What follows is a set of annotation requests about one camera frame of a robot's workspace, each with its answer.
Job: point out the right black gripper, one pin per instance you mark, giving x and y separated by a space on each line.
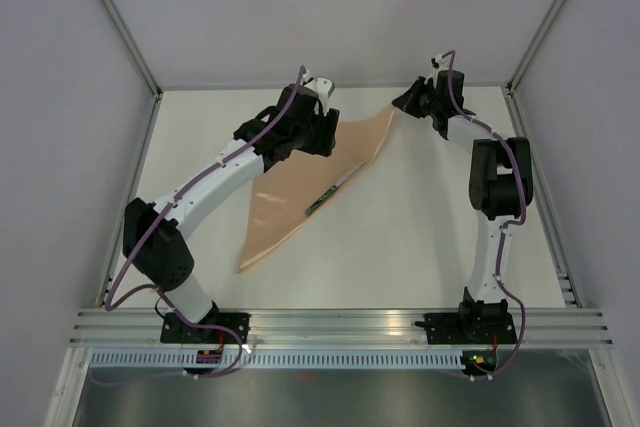
407 101

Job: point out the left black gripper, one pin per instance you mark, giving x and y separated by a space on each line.
325 143

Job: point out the green handled table knife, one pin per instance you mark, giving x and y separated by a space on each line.
333 189

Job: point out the peach cloth napkin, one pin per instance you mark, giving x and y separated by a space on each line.
280 197

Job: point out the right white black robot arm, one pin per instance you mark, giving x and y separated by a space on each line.
500 186

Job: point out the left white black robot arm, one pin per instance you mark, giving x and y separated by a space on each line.
156 233

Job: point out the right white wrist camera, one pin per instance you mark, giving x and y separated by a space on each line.
439 62

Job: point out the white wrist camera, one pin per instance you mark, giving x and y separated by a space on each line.
323 87
439 62

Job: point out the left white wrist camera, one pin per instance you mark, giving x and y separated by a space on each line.
323 87

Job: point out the right side aluminium rail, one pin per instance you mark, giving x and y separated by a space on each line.
545 208

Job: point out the aluminium rail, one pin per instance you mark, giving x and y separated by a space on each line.
139 155
545 208
540 328

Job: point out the right aluminium frame post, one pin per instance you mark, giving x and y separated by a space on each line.
544 28

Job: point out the aluminium frame post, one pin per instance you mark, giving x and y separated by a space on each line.
131 47
544 28

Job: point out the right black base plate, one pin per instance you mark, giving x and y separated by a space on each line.
453 329

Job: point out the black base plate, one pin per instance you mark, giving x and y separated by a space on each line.
453 329
233 329

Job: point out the left side aluminium rail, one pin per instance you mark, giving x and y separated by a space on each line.
139 155

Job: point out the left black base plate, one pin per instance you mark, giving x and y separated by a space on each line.
233 329

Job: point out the left aluminium frame post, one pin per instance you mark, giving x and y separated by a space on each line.
131 47

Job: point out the front aluminium rail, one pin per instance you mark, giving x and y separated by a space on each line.
540 328

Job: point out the white slotted cable duct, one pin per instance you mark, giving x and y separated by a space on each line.
282 359

